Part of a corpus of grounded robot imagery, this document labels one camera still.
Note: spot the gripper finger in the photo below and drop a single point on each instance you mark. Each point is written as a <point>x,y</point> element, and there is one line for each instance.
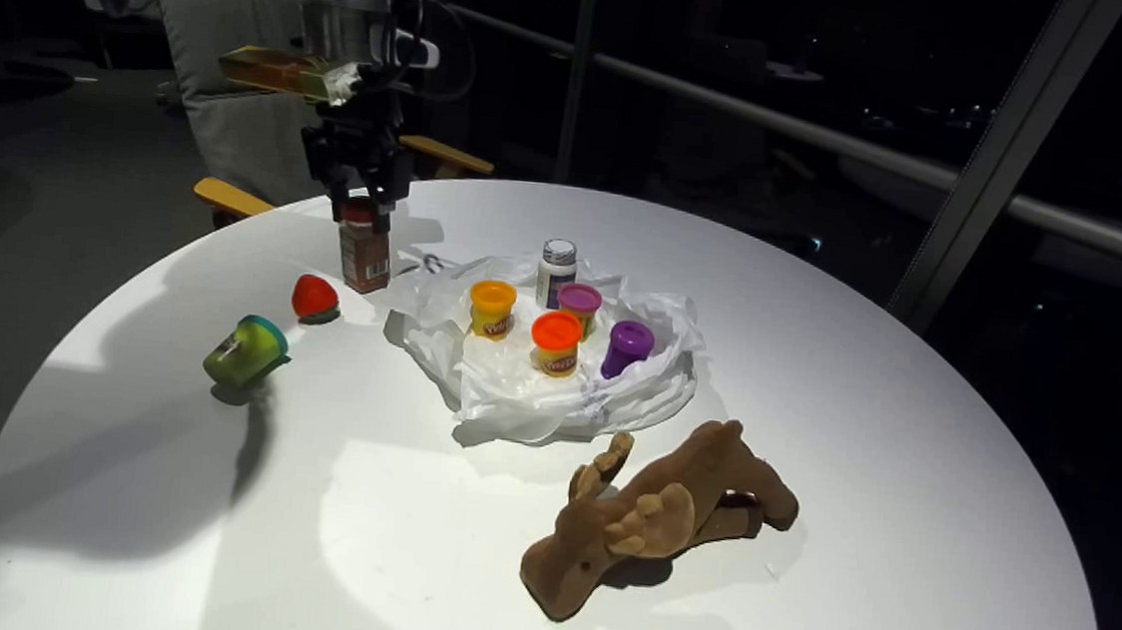
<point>386,213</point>
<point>339,205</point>

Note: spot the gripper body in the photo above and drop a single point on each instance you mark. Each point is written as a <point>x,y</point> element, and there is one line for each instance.
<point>359,144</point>

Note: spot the brown bottle with red cap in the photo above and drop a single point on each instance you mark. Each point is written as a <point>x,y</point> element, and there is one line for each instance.
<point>365,258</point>

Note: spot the white plastic bag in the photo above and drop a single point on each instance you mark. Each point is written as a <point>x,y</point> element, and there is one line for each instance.
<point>514,397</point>

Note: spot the red toy strawberry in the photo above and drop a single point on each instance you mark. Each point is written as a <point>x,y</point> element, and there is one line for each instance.
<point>313,298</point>

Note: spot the grey armchair with wooden armrests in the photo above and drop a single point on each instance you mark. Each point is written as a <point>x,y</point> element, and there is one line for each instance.
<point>244,140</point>

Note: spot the green tub with teal lid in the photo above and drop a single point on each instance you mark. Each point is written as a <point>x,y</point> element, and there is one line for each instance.
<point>242,354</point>

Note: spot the white bottle with grey cap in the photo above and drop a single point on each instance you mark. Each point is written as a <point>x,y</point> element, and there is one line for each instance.
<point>555,269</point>

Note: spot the yellow tub with magenta lid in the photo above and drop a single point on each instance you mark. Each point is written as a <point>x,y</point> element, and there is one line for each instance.
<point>579,303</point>

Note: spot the yellow tub with orange lid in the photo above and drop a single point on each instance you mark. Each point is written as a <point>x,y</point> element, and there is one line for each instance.
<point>556,345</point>

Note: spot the purple tub with purple lid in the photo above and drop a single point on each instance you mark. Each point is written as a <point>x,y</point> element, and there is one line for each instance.
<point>627,345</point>

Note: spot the brown plush moose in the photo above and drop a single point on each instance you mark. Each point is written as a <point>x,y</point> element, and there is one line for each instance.
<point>666,509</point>

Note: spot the metal railing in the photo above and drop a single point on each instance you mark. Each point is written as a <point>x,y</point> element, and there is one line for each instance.
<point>884,160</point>

